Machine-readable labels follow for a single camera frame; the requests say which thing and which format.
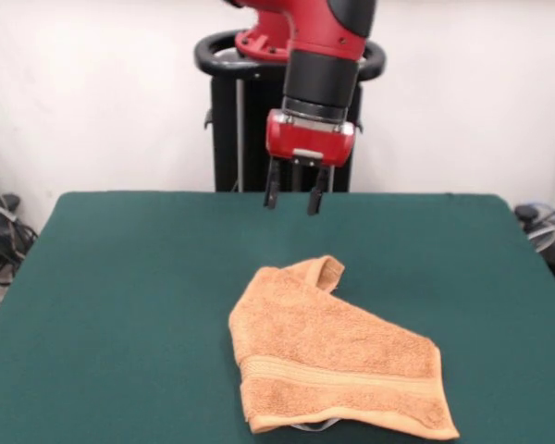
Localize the dark green table cloth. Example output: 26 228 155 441
0 191 555 444

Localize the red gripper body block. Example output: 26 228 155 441
265 109 355 168

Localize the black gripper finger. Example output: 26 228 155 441
307 165 330 216
263 155 284 210

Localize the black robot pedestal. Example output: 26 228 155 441
193 30 389 193

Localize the grey curved stand base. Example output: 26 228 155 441
526 220 555 300

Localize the tan terry towel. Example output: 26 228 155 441
228 253 461 440

